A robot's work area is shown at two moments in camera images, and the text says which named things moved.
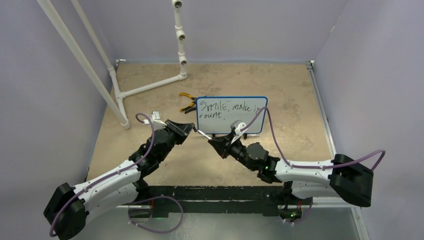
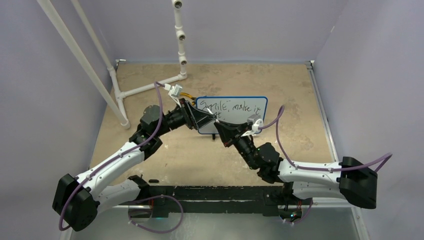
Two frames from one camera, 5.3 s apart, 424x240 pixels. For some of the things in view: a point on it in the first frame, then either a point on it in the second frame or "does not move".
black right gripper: (222, 144) to (230, 133)
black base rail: (165, 200) does not move
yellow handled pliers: (193, 99) does not move
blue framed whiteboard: (215, 114) does not move
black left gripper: (181, 130) to (195, 117)
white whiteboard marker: (204, 134) to (216, 120)
